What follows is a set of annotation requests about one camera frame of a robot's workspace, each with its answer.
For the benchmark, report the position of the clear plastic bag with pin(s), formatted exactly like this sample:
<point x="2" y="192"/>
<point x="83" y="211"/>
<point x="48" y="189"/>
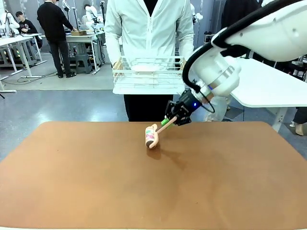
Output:
<point x="217" y="109"/>

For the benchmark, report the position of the person in white jacket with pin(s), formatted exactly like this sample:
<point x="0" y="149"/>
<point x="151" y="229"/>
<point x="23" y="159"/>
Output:
<point x="148" y="31"/>

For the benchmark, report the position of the person's right forearm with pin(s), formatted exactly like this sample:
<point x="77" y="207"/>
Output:
<point x="112" y="48"/>

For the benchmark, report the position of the shoe rack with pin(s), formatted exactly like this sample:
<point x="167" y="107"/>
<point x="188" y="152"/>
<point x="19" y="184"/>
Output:
<point x="208" y="38"/>

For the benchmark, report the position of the pink lint roller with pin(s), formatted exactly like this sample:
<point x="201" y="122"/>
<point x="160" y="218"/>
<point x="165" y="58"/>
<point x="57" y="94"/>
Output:
<point x="151" y="136"/>

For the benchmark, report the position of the white background desk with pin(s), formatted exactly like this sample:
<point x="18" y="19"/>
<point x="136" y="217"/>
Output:
<point x="81" y="37"/>

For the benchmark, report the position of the bystander in black coat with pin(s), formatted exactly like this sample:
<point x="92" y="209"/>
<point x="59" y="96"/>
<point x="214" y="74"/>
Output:
<point x="237" y="12"/>

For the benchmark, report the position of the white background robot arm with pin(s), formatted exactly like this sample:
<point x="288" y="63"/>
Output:
<point x="8" y="22"/>

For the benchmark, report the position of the standing person in black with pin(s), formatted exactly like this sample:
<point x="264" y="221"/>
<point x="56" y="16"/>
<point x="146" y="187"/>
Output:
<point x="54" y="28"/>

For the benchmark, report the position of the person's left forearm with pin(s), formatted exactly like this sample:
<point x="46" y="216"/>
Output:
<point x="187" y="45"/>

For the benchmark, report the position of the person's left hand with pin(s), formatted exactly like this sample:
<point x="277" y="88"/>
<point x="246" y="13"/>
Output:
<point x="183" y="64"/>

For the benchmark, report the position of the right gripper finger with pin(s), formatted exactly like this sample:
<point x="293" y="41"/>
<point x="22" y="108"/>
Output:
<point x="183" y="120"/>
<point x="172" y="110"/>

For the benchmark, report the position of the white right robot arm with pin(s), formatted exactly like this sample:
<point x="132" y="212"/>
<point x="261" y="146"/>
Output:
<point x="263" y="31"/>

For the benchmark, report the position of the grey plastic stool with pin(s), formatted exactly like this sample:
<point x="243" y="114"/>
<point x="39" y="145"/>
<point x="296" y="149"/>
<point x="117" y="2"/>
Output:
<point x="83" y="63"/>

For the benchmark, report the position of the white dish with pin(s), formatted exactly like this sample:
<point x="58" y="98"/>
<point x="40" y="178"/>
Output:
<point x="145" y="68"/>

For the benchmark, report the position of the bystander's leg and shoe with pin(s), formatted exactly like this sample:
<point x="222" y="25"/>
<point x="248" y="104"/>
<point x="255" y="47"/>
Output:
<point x="299" y="119"/>

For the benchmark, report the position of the person's right hand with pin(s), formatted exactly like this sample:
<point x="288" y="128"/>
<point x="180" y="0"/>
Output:
<point x="118" y="64"/>

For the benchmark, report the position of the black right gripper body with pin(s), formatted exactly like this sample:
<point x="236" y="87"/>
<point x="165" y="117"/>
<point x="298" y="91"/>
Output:
<point x="189" y="103"/>

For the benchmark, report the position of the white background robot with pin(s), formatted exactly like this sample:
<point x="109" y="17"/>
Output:
<point x="91" y="16"/>

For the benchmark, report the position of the white long workbench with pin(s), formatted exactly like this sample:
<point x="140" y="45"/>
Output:
<point x="14" y="42"/>

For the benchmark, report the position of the white curved-edge table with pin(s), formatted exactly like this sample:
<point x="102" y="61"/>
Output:
<point x="268" y="88"/>

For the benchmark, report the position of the seated person in black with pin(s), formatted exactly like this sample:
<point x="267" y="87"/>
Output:
<point x="26" y="24"/>

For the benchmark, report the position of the cardboard box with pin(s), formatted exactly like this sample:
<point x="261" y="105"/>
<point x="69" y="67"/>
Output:
<point x="79" y="32"/>

